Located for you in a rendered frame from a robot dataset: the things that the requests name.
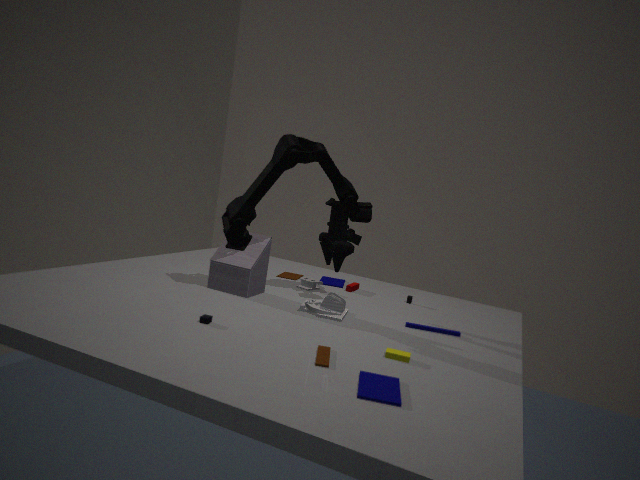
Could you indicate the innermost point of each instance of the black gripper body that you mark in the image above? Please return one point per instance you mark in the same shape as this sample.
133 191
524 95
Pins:
335 237

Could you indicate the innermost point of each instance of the brown flat bar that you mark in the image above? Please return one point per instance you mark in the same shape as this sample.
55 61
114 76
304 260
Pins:
323 356

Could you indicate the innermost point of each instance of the blue flat bar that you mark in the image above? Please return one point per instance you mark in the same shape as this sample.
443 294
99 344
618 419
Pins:
433 329

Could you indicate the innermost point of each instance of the yellow rectangular block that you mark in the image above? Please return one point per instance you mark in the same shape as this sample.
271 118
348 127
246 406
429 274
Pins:
397 355

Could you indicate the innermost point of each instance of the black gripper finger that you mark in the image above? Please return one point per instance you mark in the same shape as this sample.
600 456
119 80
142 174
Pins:
338 259
326 248

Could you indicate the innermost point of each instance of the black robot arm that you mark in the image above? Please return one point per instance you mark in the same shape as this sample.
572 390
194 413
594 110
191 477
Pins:
290 151

